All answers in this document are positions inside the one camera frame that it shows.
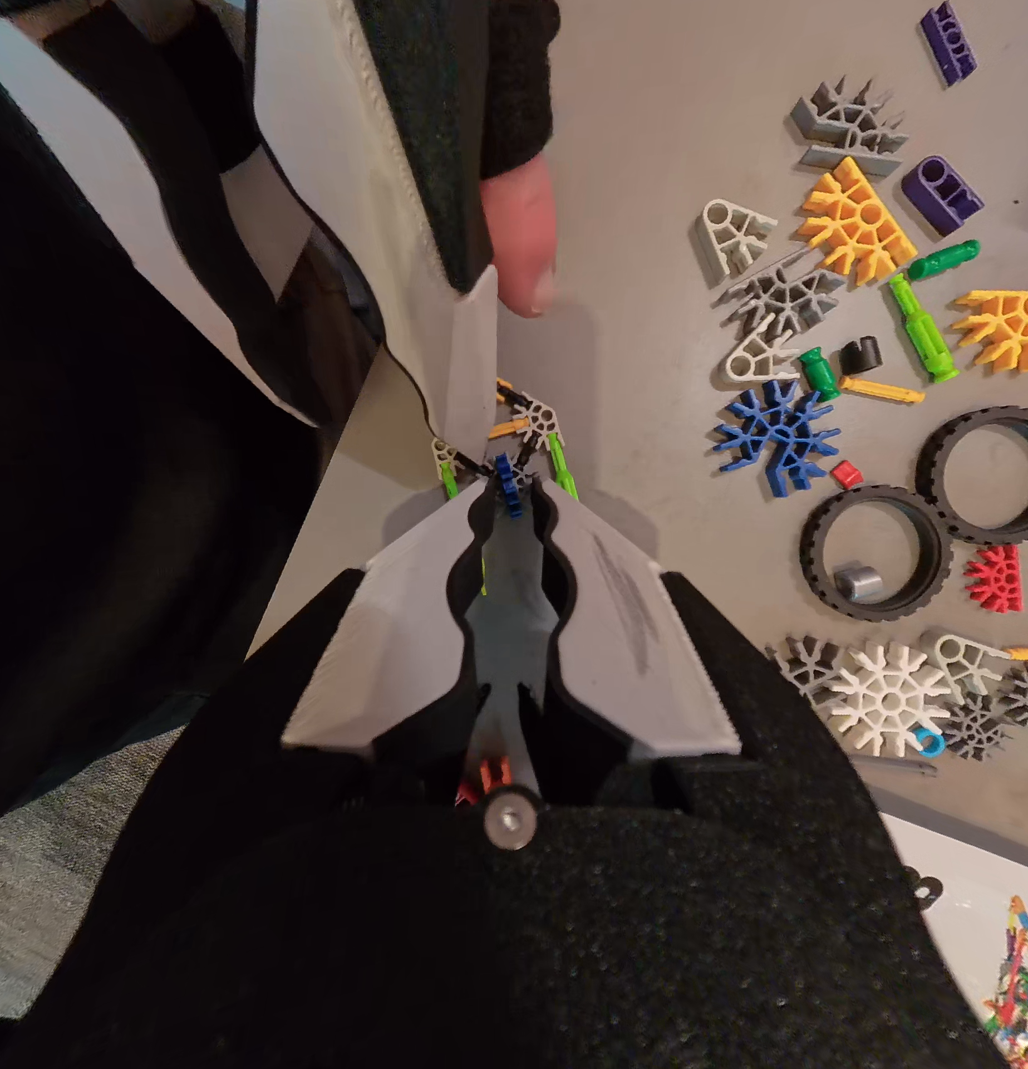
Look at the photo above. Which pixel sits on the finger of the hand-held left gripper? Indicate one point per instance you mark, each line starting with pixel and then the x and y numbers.
pixel 79 150
pixel 338 167

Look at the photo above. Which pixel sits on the interlocked blue grey snowflake connectors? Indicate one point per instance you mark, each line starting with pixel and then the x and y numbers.
pixel 507 484

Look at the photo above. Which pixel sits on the light green rod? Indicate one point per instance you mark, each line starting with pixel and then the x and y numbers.
pixel 923 330

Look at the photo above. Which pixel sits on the orange connector piece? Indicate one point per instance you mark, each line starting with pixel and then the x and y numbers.
pixel 495 777

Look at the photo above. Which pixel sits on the short dark green rod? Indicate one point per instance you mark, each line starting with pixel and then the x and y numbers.
pixel 944 260
pixel 818 374

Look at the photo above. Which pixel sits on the yellow grey connector rod assembly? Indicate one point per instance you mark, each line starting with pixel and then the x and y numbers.
pixel 540 422

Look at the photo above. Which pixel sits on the green rod with lime clip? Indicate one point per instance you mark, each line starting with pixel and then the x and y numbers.
pixel 562 468
pixel 449 484

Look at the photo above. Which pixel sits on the white snowflake connector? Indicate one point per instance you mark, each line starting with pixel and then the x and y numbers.
pixel 888 697

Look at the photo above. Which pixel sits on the small grey spacer cylinder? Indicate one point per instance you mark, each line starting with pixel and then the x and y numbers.
pixel 858 583

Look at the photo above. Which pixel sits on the instruction booklet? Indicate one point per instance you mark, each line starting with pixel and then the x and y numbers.
pixel 964 902

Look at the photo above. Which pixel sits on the purple connector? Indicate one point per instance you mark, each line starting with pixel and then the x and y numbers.
pixel 941 196
pixel 948 42

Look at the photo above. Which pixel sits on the large blue connector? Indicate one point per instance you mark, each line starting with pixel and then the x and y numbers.
pixel 777 438

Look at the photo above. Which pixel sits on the red fan connector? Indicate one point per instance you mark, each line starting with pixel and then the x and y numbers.
pixel 996 580

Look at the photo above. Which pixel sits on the thin dark grey rod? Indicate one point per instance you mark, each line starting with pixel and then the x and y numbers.
pixel 894 764

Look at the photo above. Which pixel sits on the small black clip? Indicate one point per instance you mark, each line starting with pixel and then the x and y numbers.
pixel 861 355

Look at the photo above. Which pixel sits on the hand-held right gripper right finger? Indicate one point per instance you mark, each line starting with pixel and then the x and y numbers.
pixel 639 660

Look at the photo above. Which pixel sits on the small red clip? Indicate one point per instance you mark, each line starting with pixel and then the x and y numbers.
pixel 846 474

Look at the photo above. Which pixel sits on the yellow fan connector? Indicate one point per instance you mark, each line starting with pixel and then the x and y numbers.
pixel 856 221
pixel 1006 330

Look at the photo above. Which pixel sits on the person's black garment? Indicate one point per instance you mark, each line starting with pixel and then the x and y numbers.
pixel 105 501

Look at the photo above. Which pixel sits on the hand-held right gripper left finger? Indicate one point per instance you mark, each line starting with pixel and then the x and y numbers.
pixel 380 660

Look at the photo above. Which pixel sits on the person's left hand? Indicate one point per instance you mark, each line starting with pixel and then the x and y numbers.
pixel 522 242

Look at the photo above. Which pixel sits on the light grey connector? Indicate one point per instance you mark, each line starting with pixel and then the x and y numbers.
pixel 756 355
pixel 956 660
pixel 727 238

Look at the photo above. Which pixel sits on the black rubber tire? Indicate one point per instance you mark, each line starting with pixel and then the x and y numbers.
pixel 812 555
pixel 927 476

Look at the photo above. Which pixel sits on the small dark grey snowflake connector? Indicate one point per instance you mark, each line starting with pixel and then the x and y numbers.
pixel 1027 697
pixel 974 728

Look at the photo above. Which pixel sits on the grey stacked connector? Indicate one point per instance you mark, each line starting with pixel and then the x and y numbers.
pixel 848 125

